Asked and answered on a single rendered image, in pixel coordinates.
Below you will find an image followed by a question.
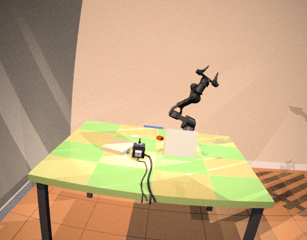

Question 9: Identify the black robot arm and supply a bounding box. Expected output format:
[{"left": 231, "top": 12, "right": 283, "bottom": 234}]
[{"left": 168, "top": 83, "right": 205, "bottom": 132}]

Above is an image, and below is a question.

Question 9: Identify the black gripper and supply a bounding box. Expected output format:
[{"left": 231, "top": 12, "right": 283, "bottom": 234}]
[{"left": 196, "top": 65, "right": 219, "bottom": 88}]

